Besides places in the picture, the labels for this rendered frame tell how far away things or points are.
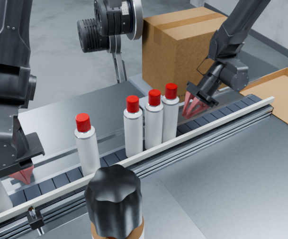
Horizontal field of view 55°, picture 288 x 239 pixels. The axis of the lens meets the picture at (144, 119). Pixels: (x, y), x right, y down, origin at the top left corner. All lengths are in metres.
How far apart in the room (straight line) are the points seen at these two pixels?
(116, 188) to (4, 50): 0.26
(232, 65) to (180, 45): 0.24
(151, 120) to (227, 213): 0.32
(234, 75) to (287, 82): 0.65
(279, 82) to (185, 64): 0.52
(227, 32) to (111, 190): 0.55
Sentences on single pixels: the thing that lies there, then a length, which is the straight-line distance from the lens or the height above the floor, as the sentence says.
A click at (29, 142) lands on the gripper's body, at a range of 0.59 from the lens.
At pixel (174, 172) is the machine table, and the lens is 0.87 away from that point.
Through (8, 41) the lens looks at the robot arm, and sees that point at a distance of 0.46.
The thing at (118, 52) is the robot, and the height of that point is 0.80.
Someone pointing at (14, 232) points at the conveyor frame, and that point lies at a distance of 0.79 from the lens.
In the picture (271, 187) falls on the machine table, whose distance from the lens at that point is 0.91.
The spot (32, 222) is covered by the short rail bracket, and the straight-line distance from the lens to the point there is 0.71.
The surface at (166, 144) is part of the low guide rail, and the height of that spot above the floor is 0.91.
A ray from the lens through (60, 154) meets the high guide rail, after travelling 0.76.
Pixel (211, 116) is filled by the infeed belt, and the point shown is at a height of 0.88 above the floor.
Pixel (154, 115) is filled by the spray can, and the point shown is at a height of 1.03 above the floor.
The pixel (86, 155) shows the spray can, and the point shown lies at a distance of 0.71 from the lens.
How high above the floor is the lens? 1.49
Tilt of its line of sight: 39 degrees down
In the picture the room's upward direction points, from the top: straight up
